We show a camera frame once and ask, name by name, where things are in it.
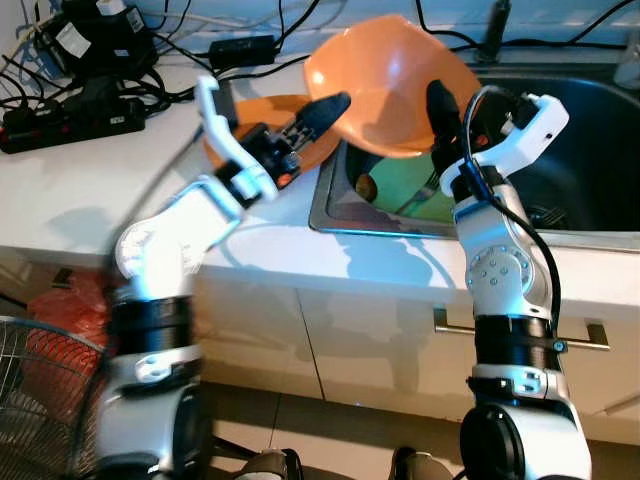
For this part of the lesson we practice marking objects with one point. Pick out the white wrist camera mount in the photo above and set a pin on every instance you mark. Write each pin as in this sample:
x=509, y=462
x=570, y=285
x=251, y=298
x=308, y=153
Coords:
x=530, y=130
x=215, y=120

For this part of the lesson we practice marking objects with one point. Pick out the white kitchen cabinet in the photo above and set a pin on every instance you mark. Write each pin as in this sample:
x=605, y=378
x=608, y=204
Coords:
x=380, y=340

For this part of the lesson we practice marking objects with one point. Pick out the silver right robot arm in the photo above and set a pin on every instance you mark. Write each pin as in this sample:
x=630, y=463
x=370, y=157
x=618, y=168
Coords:
x=505, y=280

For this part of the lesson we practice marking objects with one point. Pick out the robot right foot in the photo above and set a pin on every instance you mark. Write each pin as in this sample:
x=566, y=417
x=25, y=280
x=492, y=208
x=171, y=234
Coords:
x=425, y=465

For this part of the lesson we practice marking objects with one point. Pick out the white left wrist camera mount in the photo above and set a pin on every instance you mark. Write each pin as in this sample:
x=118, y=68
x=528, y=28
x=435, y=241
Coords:
x=215, y=120

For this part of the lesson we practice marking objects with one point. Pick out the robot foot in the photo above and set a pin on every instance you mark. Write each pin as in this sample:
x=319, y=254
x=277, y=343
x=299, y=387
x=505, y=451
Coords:
x=425, y=465
x=270, y=465

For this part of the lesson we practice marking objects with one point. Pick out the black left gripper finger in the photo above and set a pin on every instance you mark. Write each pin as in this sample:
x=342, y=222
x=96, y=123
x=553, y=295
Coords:
x=322, y=115

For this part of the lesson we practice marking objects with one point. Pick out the black adapter with white labels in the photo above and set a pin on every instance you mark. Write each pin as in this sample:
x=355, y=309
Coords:
x=100, y=40

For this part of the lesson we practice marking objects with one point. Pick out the slim black power adapter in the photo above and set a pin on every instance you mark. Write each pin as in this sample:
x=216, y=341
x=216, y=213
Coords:
x=242, y=52

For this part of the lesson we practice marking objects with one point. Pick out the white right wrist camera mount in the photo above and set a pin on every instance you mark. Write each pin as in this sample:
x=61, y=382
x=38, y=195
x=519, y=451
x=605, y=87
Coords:
x=530, y=130

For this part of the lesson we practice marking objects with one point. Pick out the orange plastic bowl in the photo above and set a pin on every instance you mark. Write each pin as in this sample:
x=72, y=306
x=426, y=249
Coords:
x=385, y=80

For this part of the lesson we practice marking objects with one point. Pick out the black faucet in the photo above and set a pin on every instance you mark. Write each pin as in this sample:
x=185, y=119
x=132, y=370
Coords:
x=496, y=30

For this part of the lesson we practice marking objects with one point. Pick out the green plastic plate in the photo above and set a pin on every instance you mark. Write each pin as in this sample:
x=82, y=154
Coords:
x=410, y=190

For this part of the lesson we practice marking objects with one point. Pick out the stainless steel sink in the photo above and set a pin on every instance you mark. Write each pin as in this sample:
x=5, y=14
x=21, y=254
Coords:
x=590, y=150

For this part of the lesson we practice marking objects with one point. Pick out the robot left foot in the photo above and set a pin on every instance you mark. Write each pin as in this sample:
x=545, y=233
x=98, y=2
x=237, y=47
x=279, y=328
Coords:
x=270, y=465

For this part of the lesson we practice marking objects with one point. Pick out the orange plastic plate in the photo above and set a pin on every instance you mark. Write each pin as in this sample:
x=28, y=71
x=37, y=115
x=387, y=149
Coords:
x=250, y=110

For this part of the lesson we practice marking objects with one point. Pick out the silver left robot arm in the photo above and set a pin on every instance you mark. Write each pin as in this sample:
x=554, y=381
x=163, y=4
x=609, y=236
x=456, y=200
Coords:
x=170, y=250

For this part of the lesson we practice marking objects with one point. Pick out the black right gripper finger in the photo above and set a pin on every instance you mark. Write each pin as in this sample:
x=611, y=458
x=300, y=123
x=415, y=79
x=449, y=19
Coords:
x=445, y=118

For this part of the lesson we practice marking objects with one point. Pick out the black power brick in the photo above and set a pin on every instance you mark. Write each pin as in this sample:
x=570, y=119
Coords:
x=105, y=93

